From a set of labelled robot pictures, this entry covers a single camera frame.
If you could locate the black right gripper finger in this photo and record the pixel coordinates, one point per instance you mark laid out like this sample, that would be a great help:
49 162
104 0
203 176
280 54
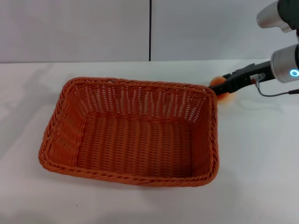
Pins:
227 76
220 89

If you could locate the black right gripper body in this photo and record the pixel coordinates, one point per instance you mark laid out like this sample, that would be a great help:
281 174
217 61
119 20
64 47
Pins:
252 73

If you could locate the round orange toy bun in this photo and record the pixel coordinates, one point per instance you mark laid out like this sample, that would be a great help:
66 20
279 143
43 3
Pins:
224 99

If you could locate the orange woven rectangular basket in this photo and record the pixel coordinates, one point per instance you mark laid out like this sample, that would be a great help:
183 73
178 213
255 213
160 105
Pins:
130 140

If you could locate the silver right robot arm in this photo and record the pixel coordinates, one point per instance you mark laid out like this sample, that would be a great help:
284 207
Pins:
283 66

